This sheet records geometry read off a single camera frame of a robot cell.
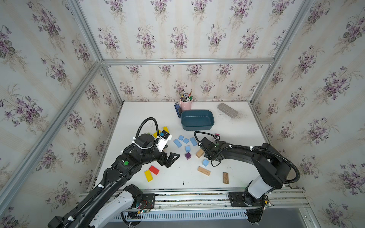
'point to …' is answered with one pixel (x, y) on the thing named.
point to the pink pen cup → (185, 106)
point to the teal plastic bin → (197, 119)
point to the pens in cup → (186, 97)
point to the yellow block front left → (148, 175)
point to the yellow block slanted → (155, 134)
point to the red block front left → (154, 170)
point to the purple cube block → (187, 156)
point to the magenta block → (217, 134)
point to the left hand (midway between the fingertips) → (173, 150)
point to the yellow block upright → (166, 129)
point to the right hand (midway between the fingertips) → (212, 154)
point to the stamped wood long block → (204, 171)
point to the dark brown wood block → (225, 176)
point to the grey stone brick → (227, 110)
